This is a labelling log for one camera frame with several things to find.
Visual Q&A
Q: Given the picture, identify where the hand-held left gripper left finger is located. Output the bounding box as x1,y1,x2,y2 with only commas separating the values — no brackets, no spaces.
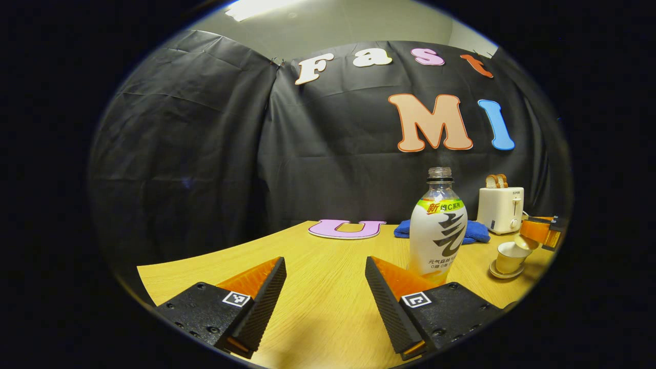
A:
155,256,288,359

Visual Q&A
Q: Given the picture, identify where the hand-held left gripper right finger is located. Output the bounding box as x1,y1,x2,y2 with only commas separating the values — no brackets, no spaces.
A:
365,256,505,361

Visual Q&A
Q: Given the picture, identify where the cream teacup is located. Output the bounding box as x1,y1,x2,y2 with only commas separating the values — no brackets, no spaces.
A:
495,241,532,275

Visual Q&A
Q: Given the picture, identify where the white label water bottle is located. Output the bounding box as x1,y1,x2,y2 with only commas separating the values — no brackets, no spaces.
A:
408,167,468,285

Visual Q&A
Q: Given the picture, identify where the white toaster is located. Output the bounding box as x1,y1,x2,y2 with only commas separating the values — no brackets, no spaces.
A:
477,187,524,235

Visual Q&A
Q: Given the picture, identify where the cream saucer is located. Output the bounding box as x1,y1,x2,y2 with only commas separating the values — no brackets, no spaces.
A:
488,259,526,280

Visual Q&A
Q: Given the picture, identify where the blue towel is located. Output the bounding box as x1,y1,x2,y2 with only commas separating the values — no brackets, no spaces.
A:
394,220,491,244

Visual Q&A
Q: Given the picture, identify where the pink paper cutout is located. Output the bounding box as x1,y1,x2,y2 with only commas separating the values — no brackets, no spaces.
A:
308,219,387,240

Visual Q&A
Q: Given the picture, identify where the black backdrop cloth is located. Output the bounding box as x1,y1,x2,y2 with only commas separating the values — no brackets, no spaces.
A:
88,28,573,288

